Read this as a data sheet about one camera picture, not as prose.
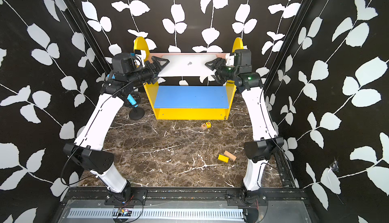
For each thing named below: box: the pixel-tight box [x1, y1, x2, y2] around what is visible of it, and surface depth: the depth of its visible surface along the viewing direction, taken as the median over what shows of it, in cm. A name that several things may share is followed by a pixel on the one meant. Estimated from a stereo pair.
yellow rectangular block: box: [217, 154, 229, 163], surface depth 89 cm
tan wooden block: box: [223, 150, 238, 162], surface depth 90 cm
